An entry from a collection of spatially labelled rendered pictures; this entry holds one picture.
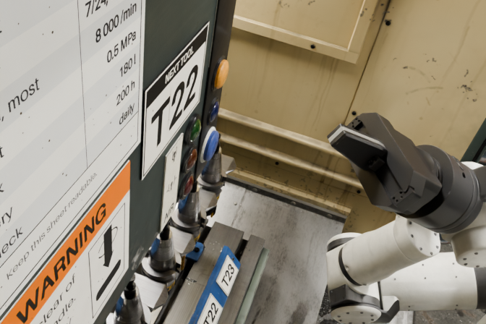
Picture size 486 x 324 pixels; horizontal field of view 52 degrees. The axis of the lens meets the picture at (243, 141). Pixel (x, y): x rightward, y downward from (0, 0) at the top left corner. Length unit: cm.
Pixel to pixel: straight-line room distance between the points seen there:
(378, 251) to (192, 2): 52
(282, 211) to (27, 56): 133
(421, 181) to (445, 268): 37
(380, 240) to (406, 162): 25
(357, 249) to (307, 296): 67
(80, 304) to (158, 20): 17
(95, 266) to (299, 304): 114
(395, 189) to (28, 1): 41
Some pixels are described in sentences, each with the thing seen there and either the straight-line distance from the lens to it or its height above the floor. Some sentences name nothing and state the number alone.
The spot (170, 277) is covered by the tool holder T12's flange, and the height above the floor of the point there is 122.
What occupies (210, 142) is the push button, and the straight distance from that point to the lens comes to 46.
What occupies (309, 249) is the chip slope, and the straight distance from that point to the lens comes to 145.
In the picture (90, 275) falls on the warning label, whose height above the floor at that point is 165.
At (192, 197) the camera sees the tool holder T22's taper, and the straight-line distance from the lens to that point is 85.
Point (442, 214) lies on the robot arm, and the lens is 59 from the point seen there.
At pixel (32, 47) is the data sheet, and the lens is 18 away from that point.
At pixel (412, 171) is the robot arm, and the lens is 51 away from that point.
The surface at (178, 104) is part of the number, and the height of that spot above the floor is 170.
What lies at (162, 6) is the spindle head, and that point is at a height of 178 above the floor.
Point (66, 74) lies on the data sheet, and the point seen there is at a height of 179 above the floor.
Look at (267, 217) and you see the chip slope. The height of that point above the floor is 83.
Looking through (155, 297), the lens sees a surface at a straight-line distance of 81.
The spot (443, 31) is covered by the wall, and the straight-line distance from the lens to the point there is 115.
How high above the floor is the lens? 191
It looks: 40 degrees down
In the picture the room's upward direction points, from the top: 12 degrees clockwise
